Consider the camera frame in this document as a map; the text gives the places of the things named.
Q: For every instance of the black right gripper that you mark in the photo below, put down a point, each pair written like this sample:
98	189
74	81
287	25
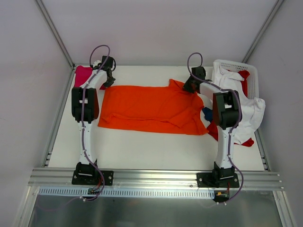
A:
189	85

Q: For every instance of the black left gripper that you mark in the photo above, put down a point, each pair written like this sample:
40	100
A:
110	80

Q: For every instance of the orange t shirt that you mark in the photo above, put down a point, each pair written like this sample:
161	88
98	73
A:
168	109

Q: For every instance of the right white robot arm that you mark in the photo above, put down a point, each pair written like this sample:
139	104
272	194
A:
227	115

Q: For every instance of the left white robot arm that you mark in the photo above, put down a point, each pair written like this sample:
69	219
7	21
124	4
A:
85	108

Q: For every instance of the folded pink t shirt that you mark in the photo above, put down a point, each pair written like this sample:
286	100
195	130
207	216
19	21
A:
83	75

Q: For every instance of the dark blue t shirt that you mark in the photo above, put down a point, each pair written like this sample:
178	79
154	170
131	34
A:
208	114

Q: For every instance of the red t shirt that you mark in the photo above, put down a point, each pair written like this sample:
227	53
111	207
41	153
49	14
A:
212	127

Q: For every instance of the white plastic laundry basket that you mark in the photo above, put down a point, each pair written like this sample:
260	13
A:
225	75

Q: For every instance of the white t shirt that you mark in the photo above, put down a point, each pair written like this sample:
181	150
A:
251	120

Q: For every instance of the left aluminium frame post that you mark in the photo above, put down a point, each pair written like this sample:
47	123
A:
47	17

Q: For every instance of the aluminium frame post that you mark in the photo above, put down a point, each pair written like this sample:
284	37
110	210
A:
47	17
266	24

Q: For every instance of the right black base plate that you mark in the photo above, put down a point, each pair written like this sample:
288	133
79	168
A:
208	180

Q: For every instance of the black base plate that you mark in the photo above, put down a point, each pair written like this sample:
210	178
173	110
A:
92	178
208	180

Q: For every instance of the aluminium mounting rail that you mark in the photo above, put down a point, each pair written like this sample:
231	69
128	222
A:
156	179

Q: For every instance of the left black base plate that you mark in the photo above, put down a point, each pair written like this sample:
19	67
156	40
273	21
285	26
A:
92	178

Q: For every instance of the right aluminium frame post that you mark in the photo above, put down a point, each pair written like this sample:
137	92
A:
266	24

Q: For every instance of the white slotted cable duct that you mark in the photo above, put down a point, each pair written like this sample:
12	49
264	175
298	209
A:
128	192

